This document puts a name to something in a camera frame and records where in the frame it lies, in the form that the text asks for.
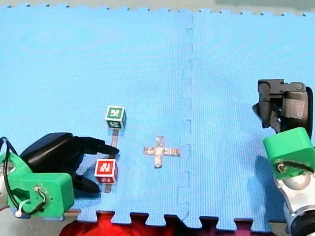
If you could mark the red cube white marks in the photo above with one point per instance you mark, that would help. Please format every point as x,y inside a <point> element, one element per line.
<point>105,170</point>

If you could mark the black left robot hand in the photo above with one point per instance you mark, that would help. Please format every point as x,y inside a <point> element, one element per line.
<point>53,152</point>

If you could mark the green cube white marks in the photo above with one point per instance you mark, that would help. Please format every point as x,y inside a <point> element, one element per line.
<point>114,117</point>

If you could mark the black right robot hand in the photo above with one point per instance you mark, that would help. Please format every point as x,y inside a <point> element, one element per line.
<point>294,105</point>

